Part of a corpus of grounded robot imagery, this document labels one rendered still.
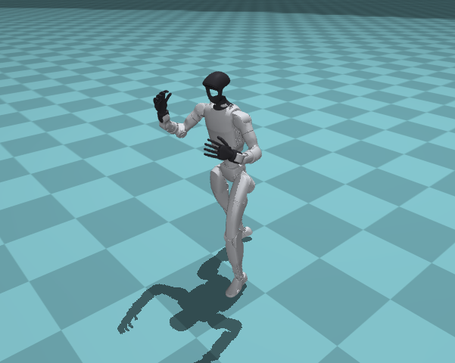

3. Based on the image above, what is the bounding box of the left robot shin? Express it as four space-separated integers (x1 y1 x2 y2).
226 231 244 280

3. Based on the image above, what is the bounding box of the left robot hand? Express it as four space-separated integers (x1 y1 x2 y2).
204 136 243 164

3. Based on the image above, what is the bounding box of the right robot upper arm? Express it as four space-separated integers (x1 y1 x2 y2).
176 103 208 138

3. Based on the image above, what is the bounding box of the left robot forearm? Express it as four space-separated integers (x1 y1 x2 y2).
234 147 262 165

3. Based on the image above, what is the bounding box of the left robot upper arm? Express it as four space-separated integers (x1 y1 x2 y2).
232 110 259 150

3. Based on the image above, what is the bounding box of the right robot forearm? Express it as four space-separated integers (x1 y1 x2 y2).
157 114 179 134

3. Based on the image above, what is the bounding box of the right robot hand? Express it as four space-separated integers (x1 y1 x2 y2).
153 90 172 123

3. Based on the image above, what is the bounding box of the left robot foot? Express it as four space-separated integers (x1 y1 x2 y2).
226 272 248 297

